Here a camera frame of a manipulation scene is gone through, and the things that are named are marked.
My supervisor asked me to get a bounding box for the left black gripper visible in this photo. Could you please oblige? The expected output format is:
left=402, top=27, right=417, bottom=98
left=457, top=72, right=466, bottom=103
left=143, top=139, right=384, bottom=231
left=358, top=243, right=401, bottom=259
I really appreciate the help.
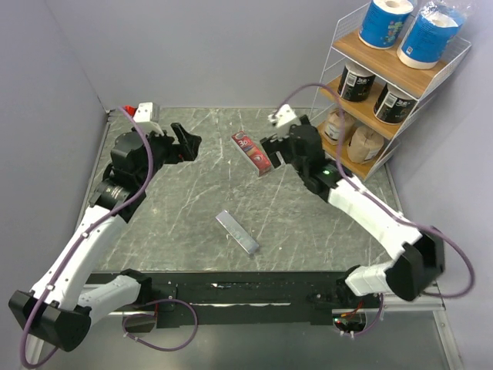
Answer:
left=137, top=122, right=201, bottom=186

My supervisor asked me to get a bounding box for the brown roll with bear print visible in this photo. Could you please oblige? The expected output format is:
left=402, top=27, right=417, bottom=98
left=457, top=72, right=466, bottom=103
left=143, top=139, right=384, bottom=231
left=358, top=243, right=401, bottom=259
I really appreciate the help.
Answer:
left=324, top=108, right=357, bottom=145

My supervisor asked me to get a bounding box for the brown paper roll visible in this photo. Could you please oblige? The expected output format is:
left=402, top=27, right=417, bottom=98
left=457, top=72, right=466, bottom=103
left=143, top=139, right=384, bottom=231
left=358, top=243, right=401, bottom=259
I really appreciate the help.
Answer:
left=347, top=126, right=385, bottom=164

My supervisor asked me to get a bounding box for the black paper roll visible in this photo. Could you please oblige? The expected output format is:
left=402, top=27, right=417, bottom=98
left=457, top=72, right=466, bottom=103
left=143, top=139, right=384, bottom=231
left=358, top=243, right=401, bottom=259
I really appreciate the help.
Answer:
left=374, top=83, right=417, bottom=125

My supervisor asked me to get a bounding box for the blue printed paper roll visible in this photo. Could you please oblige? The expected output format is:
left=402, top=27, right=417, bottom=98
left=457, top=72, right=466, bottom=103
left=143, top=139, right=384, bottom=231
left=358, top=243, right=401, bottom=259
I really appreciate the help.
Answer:
left=359, top=0, right=417, bottom=49

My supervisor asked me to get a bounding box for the blue clear-wrapped paper roll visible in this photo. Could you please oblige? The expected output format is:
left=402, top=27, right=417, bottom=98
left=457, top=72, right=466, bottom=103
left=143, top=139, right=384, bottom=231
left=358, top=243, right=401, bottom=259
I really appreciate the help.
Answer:
left=397, top=0, right=476, bottom=70

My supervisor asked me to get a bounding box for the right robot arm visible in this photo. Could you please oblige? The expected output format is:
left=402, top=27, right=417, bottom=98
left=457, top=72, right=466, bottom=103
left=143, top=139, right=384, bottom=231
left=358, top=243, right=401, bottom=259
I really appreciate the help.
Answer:
left=260, top=124, right=444, bottom=308

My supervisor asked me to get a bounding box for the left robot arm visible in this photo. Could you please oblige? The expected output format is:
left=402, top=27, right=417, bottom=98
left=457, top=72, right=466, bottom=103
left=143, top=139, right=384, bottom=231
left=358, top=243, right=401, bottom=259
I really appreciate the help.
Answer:
left=8, top=123, right=202, bottom=352

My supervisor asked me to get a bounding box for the bottom wooden shelf board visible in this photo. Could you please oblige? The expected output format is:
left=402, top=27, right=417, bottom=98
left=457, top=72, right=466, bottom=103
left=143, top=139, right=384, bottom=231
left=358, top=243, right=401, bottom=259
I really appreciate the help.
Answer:
left=317, top=120, right=394, bottom=180

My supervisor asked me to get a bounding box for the wooden shelf board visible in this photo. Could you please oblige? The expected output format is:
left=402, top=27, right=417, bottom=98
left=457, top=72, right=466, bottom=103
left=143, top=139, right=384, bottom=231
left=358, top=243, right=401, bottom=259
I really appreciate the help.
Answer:
left=317, top=120, right=394, bottom=180
left=340, top=82, right=422, bottom=140
left=332, top=31, right=447, bottom=98

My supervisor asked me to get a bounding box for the middle wooden shelf board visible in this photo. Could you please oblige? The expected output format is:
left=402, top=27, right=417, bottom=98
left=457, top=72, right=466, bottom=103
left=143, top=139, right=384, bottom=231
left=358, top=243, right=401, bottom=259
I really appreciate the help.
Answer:
left=340, top=82, right=422, bottom=140

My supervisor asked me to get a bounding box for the top wooden shelf board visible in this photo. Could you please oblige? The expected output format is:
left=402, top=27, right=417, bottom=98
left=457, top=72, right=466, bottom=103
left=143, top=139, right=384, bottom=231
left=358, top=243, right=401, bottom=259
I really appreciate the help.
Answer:
left=332, top=31, right=447, bottom=98

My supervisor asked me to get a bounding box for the red toothpaste box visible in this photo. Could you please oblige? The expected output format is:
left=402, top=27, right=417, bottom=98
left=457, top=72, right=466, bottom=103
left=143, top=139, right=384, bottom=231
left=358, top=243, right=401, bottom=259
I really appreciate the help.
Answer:
left=231, top=131, right=273, bottom=177

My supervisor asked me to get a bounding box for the silver toothpaste box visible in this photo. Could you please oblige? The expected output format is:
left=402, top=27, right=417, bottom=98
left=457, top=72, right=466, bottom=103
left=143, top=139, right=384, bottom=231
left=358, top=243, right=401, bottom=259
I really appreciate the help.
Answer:
left=216, top=210, right=260, bottom=255

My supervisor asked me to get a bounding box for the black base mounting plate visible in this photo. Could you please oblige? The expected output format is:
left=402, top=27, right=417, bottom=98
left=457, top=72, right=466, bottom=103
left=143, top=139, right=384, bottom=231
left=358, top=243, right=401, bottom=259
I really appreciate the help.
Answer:
left=82, top=271, right=386, bottom=329

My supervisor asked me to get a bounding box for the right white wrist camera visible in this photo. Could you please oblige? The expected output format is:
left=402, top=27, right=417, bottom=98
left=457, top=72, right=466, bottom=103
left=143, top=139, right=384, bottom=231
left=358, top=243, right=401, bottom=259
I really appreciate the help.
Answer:
left=268, top=104, right=299, bottom=140

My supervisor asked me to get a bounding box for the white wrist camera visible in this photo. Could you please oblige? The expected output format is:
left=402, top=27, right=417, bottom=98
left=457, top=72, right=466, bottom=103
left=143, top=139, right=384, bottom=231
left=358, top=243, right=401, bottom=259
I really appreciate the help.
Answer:
left=268, top=104, right=299, bottom=140
left=124, top=102, right=164, bottom=136

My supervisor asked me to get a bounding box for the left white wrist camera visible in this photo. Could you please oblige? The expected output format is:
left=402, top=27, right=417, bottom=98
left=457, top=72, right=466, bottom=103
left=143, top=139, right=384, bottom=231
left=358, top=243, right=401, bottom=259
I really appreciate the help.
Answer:
left=124, top=102, right=164, bottom=136

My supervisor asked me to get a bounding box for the white wire shelf rack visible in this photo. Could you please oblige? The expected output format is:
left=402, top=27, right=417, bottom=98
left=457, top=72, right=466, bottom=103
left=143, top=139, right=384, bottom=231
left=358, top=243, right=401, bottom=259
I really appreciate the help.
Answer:
left=310, top=1, right=471, bottom=180

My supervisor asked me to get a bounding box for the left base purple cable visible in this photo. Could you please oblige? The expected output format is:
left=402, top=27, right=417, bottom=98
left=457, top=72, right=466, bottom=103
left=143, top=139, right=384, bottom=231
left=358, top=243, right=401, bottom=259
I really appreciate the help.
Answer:
left=122, top=298, right=200, bottom=352

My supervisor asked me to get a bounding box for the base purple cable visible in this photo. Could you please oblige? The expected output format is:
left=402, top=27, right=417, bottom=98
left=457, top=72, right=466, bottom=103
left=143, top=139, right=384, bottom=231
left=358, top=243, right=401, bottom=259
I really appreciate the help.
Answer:
left=122, top=298, right=200, bottom=352
left=338, top=301, right=386, bottom=340

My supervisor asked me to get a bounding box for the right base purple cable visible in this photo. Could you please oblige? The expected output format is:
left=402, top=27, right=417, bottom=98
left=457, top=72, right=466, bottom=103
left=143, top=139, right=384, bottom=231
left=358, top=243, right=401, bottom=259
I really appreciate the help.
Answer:
left=338, top=301, right=386, bottom=340

